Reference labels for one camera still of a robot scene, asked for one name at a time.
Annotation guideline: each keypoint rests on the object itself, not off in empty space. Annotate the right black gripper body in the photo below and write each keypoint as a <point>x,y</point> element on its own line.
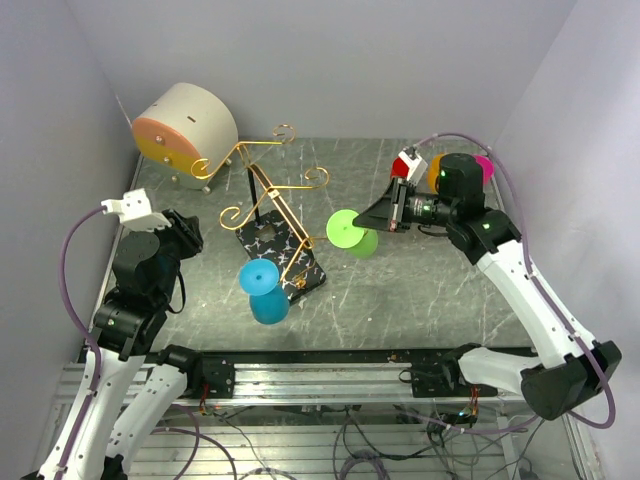
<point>403,203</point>

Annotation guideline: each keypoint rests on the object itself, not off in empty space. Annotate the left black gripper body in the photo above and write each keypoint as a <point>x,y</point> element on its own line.
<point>178,241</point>

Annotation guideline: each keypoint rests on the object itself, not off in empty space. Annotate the green plastic wine glass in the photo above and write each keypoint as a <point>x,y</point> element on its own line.
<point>343,234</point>

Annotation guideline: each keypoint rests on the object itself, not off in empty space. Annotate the orange plastic wine glass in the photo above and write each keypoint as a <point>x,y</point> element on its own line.
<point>433,172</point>

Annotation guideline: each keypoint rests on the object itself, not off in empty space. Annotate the magenta plastic wine glass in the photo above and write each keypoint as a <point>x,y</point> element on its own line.
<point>487,166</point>

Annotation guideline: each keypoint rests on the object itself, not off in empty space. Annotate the red plastic wine glass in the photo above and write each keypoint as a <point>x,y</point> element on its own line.
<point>399,168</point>

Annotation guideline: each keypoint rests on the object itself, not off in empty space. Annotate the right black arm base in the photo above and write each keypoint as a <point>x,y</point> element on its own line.
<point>430,373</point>

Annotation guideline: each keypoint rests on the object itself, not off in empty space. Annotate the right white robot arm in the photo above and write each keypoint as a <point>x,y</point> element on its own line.
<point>570,365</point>

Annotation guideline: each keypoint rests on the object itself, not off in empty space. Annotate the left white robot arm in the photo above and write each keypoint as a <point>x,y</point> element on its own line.
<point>102,434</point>

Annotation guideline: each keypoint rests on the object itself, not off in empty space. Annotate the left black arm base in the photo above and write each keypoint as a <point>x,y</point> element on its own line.
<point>209,376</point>

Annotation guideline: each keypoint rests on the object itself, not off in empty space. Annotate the blue plastic wine glass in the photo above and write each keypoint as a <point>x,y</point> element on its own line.
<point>260,280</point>

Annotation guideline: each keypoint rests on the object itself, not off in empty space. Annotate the round beige drawer cabinet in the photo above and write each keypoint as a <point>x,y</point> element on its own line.
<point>188,134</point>

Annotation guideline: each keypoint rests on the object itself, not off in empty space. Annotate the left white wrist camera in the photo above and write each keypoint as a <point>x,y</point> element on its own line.
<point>135,211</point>

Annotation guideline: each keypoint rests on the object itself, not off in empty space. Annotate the gold wire wine glass rack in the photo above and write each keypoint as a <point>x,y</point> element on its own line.
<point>270,229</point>

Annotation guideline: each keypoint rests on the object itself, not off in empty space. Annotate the aluminium rail frame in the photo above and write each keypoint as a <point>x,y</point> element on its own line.
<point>348,420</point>

